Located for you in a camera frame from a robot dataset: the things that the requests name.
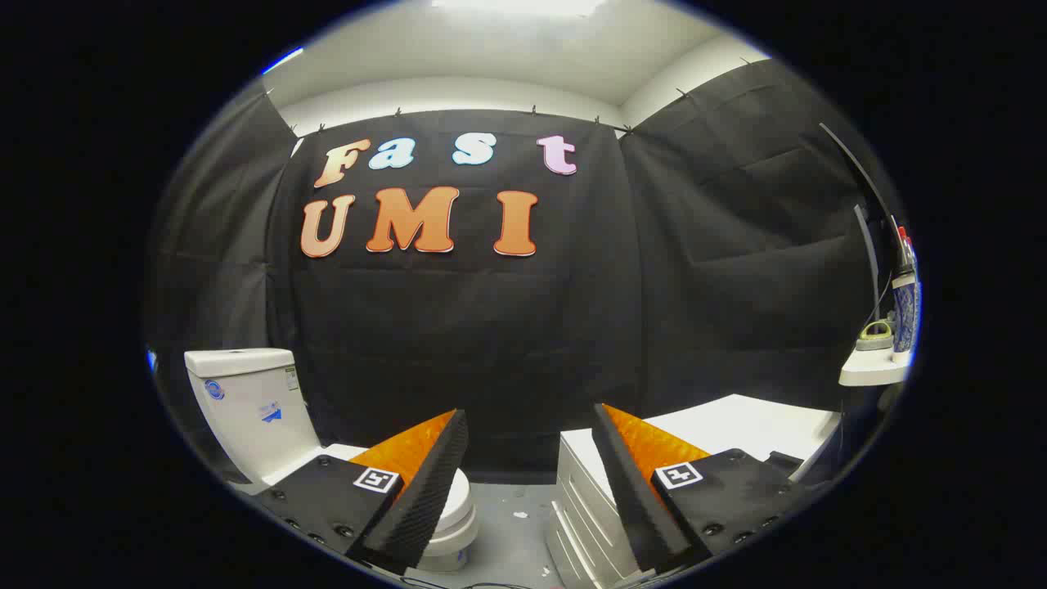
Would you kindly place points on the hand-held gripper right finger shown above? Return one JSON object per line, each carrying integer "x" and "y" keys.
{"x": 634, "y": 491}

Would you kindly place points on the thin dark curved bar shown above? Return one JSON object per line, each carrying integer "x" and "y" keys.
{"x": 859, "y": 168}

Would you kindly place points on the black backdrop cloth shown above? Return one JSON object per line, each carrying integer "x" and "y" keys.
{"x": 491, "y": 327}

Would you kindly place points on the red capped tube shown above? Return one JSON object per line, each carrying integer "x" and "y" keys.
{"x": 905, "y": 249}

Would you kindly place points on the small green dish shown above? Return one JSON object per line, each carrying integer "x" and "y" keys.
{"x": 873, "y": 337}

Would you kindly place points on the white drawer cabinet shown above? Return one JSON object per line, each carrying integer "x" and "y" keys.
{"x": 736, "y": 421}

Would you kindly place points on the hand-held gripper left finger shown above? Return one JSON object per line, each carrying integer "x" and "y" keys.
{"x": 425, "y": 491}

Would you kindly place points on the white toilet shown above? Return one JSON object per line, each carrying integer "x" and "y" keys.
{"x": 253, "y": 417}

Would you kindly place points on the white toilet tank lid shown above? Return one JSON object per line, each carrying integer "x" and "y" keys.
{"x": 237, "y": 361}

